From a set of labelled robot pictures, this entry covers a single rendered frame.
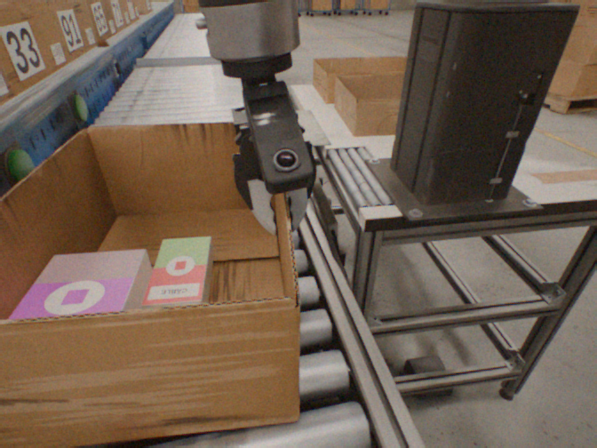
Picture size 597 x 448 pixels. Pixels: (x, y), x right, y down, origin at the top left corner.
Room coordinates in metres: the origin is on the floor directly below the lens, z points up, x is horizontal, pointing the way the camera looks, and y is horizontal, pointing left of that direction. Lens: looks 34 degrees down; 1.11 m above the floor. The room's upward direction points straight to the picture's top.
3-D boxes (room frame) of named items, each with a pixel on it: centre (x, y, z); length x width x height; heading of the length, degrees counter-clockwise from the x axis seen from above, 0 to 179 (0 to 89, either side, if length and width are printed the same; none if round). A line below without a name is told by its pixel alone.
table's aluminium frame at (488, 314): (1.07, -0.33, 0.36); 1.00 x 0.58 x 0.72; 9
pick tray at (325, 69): (1.42, -0.26, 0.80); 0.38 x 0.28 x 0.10; 98
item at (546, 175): (1.07, -0.33, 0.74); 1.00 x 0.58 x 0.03; 9
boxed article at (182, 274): (0.36, 0.16, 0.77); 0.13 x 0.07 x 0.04; 6
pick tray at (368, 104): (1.10, -0.32, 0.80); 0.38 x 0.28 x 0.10; 96
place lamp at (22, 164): (0.62, 0.52, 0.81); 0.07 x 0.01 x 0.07; 12
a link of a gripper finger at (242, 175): (0.37, 0.05, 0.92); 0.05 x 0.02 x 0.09; 102
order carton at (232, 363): (0.36, 0.16, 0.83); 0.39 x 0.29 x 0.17; 6
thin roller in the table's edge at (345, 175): (0.72, -0.11, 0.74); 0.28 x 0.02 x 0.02; 9
